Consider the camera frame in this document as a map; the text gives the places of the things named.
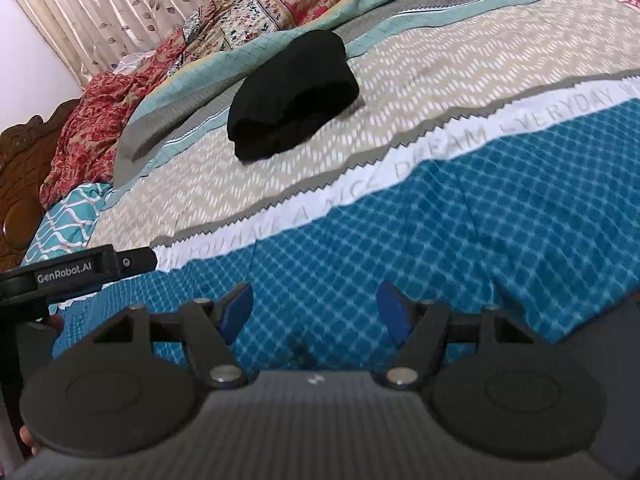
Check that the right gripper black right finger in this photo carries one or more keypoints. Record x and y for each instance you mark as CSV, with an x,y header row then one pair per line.
x,y
423,330

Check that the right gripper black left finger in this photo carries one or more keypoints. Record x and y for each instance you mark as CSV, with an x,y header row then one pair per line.
x,y
124,344

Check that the person's left hand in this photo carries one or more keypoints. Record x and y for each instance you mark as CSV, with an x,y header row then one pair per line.
x,y
35,343

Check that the teal white patterned pillow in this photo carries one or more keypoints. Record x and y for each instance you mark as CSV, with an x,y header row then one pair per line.
x,y
68,225

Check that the teal grey patterned bedsheet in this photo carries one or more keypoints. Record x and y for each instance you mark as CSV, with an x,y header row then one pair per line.
x,y
491,159

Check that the carved wooden headboard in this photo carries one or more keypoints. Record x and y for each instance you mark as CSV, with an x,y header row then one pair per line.
x,y
25,161

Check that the red floral cloth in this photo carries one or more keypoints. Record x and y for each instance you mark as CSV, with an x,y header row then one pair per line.
x,y
86,148

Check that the multicolour floral quilt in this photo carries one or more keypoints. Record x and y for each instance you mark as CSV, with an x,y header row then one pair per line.
x,y
224,25

